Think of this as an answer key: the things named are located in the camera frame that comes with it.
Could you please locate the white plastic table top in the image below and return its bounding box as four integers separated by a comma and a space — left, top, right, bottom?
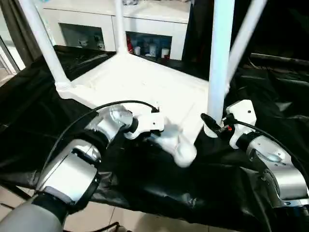
55, 51, 229, 168

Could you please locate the white plastic table leg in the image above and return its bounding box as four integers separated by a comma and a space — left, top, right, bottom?
224, 0, 268, 94
203, 0, 237, 139
114, 0, 129, 56
17, 0, 72, 94

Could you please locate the black glossy mat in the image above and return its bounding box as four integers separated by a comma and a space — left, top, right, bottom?
0, 44, 309, 232

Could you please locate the dark metal pole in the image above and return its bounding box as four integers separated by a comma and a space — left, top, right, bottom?
250, 52, 309, 64

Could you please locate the black backdrop cloth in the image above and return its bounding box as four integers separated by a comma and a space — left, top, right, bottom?
183, 0, 309, 71

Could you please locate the white glass-door cabinet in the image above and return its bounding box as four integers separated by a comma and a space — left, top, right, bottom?
42, 0, 192, 61

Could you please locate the grey curtain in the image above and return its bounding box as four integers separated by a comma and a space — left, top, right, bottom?
0, 0, 56, 71

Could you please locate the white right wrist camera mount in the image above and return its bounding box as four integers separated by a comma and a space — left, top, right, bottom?
225, 99, 257, 149

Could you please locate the black frame leg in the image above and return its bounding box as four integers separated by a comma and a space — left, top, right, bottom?
0, 185, 33, 201

